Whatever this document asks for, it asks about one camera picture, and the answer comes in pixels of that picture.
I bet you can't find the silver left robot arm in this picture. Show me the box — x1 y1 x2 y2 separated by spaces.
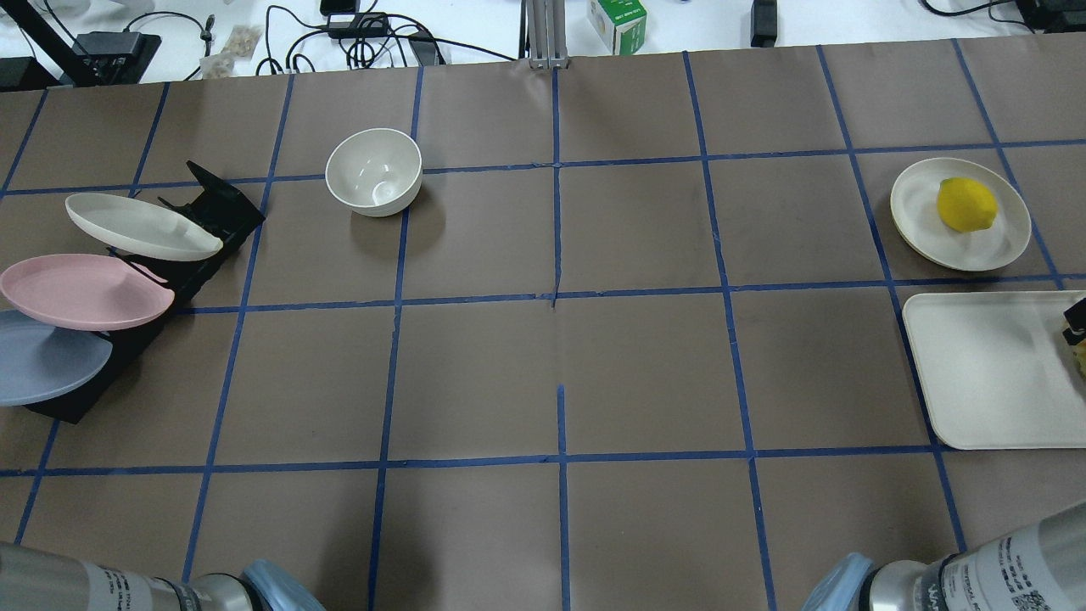
1 542 325 610

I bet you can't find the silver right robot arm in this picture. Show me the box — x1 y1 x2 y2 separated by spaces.
803 290 1085 610

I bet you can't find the aluminium frame post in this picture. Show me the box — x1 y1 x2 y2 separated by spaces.
520 1 569 71

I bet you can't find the pink plate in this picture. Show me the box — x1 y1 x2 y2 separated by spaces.
1 254 175 332

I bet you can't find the cream white plate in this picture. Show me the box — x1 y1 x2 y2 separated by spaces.
64 193 222 262

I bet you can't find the black plate rack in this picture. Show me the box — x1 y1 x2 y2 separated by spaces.
23 161 266 423

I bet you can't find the white ceramic bowl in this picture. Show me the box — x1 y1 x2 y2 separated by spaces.
323 128 424 219

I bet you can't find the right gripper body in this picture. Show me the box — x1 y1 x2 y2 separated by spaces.
1064 298 1086 340

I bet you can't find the yellow lemon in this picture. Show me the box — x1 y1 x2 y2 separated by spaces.
936 177 999 233

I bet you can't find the green white cardboard box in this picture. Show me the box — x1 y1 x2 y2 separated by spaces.
588 1 648 55

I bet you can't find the white rectangular tray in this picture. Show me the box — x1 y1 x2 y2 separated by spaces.
902 291 1085 450

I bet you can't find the blue plate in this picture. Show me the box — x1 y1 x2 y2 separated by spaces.
1 310 113 407

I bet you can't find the white plate with lemon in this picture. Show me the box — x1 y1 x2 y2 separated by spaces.
891 156 1033 272

